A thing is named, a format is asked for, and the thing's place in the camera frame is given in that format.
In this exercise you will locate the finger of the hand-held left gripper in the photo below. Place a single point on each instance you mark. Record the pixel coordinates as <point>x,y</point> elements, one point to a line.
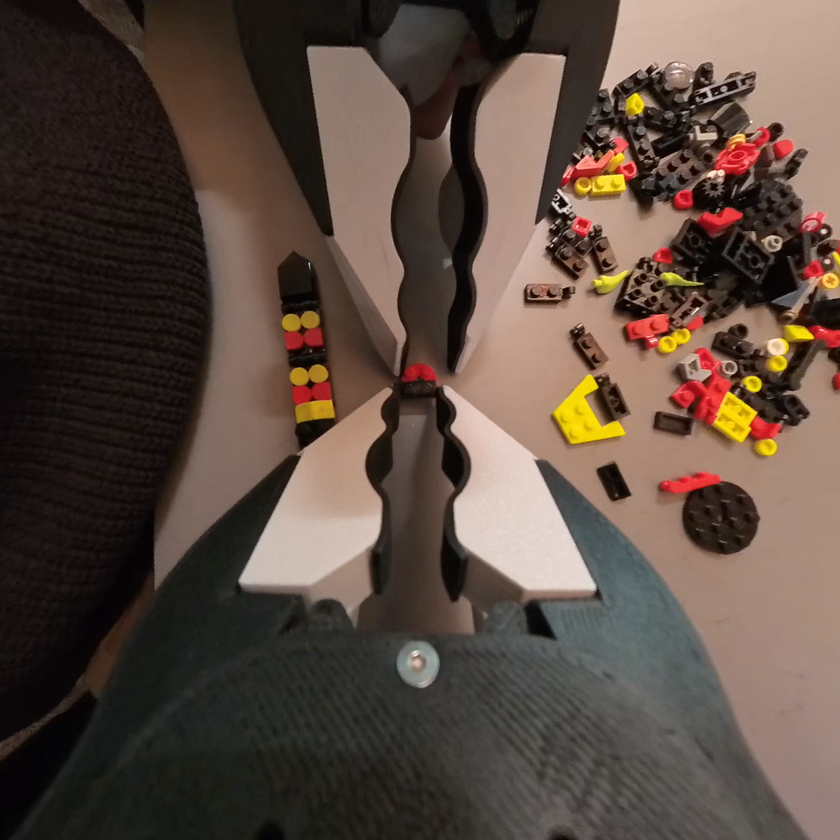
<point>518,164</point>
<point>354,164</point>

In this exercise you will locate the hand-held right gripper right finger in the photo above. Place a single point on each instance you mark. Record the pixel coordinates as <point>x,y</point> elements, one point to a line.
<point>518,525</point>

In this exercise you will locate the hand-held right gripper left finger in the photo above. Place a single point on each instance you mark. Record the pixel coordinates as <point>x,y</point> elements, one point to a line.
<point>315,525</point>

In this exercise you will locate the black red yellow lego assembly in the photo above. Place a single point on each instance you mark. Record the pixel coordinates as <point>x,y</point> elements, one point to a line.
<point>305,367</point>

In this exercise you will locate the small black lego plate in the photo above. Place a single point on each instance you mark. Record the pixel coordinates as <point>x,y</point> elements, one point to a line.
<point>418,388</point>

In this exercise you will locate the pile of lego pieces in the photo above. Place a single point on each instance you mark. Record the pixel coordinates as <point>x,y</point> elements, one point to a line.
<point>722,262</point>

